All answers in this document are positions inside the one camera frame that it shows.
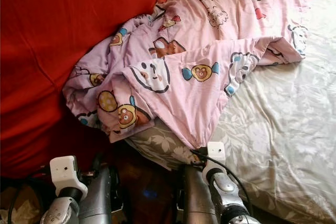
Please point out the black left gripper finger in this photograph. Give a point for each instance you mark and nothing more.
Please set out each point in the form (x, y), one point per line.
(100, 163)

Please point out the pink cartoon print blanket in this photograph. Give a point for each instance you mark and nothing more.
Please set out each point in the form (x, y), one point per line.
(210, 51)

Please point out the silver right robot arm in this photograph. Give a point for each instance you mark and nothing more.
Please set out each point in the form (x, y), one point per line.
(228, 195)

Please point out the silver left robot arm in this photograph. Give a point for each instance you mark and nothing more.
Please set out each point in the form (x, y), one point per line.
(59, 213)

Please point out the grey left robot leg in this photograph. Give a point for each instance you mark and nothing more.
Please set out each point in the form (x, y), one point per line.
(100, 203)

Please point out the grey robot leg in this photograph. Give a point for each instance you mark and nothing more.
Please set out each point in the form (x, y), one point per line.
(100, 203)
(197, 198)

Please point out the grey right robot leg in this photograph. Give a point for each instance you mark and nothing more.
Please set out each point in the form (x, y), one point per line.
(197, 198)

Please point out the crumpled white paper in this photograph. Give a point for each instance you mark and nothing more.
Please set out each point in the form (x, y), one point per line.
(23, 216)

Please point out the brown cardboard piece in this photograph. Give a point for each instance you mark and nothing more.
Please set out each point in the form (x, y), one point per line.
(13, 202)

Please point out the bed with beige floral duvet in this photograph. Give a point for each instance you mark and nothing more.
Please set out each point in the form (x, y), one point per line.
(289, 119)

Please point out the red covered sofa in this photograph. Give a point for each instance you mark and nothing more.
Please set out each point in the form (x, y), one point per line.
(58, 51)

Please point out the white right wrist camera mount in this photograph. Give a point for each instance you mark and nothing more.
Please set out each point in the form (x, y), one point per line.
(215, 151)

